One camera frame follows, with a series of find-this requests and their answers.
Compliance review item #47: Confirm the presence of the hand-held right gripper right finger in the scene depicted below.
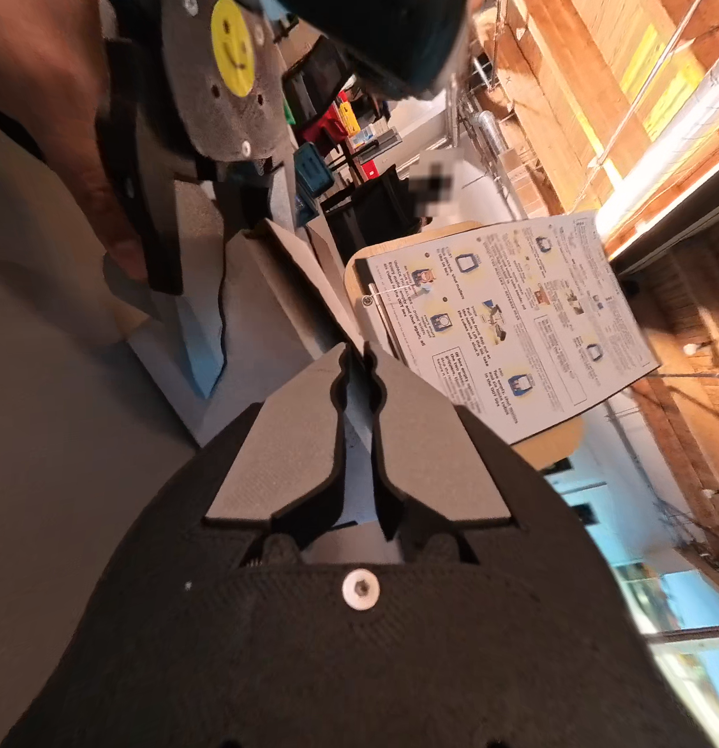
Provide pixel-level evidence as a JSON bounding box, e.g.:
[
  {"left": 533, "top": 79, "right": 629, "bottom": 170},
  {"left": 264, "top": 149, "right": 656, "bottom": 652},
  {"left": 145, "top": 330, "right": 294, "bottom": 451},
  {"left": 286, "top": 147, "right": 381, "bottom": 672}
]
[{"left": 362, "top": 342, "right": 512, "bottom": 543}]

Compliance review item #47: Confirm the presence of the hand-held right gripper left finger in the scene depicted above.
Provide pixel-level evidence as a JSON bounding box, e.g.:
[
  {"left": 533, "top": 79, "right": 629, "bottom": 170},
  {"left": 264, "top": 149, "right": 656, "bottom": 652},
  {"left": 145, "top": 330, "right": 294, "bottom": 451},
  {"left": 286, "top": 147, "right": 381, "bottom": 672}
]
[{"left": 204, "top": 342, "right": 352, "bottom": 549}]

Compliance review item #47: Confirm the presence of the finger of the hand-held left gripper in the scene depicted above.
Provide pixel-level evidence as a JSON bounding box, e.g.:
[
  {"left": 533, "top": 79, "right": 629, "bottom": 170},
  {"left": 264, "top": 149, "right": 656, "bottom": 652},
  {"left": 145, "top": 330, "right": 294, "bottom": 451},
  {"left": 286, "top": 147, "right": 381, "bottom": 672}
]
[
  {"left": 102, "top": 252, "right": 163, "bottom": 322},
  {"left": 174, "top": 180, "right": 229, "bottom": 401}
]

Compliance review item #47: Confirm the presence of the white cardboard mailer box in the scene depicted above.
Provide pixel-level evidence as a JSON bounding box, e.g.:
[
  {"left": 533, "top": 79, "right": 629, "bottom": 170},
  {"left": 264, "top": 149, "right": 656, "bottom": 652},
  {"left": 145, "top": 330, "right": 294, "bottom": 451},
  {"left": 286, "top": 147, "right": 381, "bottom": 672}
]
[{"left": 129, "top": 219, "right": 395, "bottom": 527}]

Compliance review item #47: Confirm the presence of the person's left hand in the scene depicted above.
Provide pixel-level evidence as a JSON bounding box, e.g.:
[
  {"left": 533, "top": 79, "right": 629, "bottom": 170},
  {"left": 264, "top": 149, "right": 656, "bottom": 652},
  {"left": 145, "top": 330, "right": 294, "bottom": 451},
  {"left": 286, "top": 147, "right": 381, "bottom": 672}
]
[{"left": 0, "top": 0, "right": 149, "bottom": 282}]

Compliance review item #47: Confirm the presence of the teal plastic case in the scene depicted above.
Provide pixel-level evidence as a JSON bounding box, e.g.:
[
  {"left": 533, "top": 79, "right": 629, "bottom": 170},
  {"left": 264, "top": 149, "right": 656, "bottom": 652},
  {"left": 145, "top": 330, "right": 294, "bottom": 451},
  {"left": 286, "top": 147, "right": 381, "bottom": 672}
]
[{"left": 294, "top": 143, "right": 335, "bottom": 199}]

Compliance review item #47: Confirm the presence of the printed instruction sheet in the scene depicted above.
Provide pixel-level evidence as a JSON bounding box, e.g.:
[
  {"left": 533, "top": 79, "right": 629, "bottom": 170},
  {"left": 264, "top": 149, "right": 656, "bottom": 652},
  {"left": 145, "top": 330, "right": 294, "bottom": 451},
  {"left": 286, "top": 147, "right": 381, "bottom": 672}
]
[{"left": 354, "top": 212, "right": 662, "bottom": 446}]

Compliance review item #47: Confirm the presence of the white ceiling light tube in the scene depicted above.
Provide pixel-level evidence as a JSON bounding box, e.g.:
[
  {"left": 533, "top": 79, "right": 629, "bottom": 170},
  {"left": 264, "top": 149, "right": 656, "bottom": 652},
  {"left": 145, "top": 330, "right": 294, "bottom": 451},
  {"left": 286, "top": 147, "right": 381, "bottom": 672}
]
[{"left": 596, "top": 55, "right": 719, "bottom": 235}]

